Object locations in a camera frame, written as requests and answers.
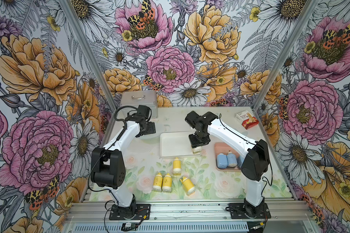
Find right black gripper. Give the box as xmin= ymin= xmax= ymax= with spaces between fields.
xmin=189 ymin=129 xmax=211 ymax=149

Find white rectangular tray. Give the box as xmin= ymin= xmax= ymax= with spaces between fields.
xmin=160 ymin=131 xmax=202 ymax=159

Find yellow sharpener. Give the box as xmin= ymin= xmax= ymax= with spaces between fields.
xmin=173 ymin=157 xmax=182 ymax=175
xmin=179 ymin=176 xmax=195 ymax=195
xmin=192 ymin=146 xmax=202 ymax=154
xmin=152 ymin=173 xmax=163 ymax=192
xmin=162 ymin=173 xmax=173 ymax=192

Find blue sharpener with white nozzle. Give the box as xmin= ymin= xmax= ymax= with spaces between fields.
xmin=226 ymin=151 xmax=238 ymax=168

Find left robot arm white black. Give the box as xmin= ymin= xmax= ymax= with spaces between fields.
xmin=89 ymin=105 xmax=155 ymax=219

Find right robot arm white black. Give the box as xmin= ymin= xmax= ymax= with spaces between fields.
xmin=185 ymin=111 xmax=271 ymax=218

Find red white cardboard box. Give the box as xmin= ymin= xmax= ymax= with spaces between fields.
xmin=236 ymin=110 xmax=259 ymax=130

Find pink rectangular tray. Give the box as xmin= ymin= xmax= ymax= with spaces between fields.
xmin=214 ymin=142 xmax=241 ymax=172

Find silver aluminium first aid case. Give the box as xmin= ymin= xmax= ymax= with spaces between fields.
xmin=121 ymin=90 xmax=158 ymax=118

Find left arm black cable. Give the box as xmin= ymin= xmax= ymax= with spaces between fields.
xmin=87 ymin=105 xmax=139 ymax=193

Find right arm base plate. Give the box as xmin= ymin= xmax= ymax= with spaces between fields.
xmin=225 ymin=202 xmax=272 ymax=219

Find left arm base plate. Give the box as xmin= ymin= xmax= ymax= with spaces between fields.
xmin=109 ymin=204 xmax=151 ymax=220

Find aluminium front rail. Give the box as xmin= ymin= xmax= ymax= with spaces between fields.
xmin=65 ymin=198 xmax=312 ymax=223

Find white vented cable duct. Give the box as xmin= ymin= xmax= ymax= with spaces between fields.
xmin=70 ymin=221 xmax=249 ymax=233

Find right aluminium corner post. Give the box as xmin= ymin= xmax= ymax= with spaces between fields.
xmin=251 ymin=0 xmax=319 ymax=112

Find aluminium corner post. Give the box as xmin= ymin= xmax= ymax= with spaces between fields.
xmin=60 ymin=1 xmax=116 ymax=112
xmin=251 ymin=0 xmax=319 ymax=112

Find left aluminium corner post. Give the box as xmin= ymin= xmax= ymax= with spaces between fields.
xmin=60 ymin=1 xmax=116 ymax=112

